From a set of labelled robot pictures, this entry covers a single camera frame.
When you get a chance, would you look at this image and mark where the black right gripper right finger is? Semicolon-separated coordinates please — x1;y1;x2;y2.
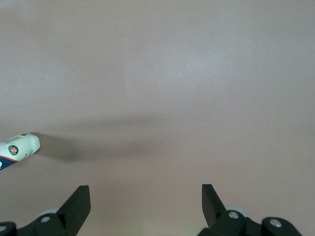
198;183;302;236

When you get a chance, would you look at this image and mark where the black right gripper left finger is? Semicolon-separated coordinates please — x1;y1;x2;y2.
0;185;91;236

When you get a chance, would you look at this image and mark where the white blue tennis ball can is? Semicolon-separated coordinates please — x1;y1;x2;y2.
0;132;41;173

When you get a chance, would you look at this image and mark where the brown table mat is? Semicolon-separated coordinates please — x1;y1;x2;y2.
0;0;315;236

